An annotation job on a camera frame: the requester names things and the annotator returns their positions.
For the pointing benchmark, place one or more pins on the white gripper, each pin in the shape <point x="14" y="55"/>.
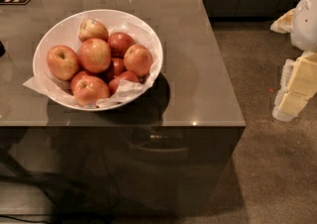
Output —
<point x="305" y="25"/>

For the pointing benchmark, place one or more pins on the large red apple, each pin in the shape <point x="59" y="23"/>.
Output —
<point x="94" y="55"/>

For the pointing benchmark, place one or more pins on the lower right red apple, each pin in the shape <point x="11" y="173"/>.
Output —
<point x="126" y="75"/>

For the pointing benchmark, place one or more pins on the upper right red apple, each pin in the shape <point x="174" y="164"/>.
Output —
<point x="119" y="43"/>

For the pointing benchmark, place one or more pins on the small centre red apple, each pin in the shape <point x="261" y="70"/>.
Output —
<point x="115" y="68"/>

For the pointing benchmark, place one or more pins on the top yellowish apple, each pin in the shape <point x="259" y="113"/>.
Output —
<point x="92" y="28"/>

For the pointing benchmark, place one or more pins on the front red apple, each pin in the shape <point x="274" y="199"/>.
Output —
<point x="89" y="89"/>

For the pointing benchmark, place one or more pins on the hidden lower left apple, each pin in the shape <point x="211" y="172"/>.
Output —
<point x="77" y="77"/>

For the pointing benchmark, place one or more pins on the left red-yellow apple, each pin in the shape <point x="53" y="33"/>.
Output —
<point x="62" y="62"/>

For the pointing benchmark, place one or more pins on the white bowl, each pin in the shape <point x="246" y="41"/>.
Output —
<point x="66" y="33"/>

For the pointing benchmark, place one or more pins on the white paper liner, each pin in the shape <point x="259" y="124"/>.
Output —
<point x="132" y="89"/>

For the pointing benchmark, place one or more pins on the dark object at left edge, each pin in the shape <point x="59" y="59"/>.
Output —
<point x="2" y="49"/>

